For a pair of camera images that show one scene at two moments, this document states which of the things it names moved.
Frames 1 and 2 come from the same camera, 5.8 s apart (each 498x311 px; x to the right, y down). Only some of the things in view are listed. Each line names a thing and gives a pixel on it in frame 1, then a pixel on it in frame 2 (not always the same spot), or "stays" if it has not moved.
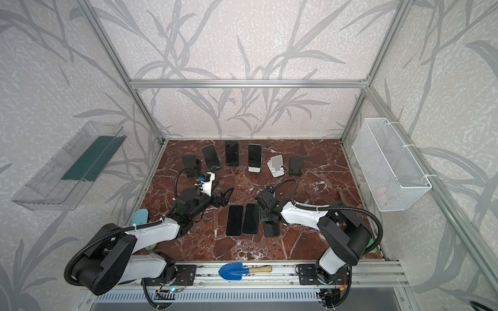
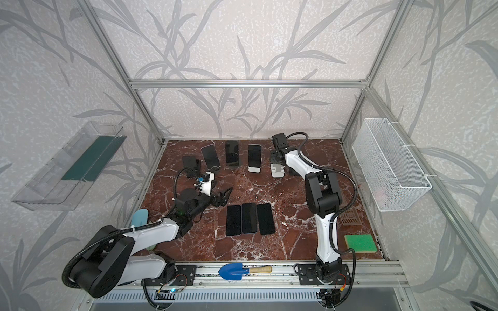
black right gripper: x=262 y=216 -> x=272 y=158
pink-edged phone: x=210 y=156 stays
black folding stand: x=191 y=162 stays
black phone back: x=232 y=153 stays
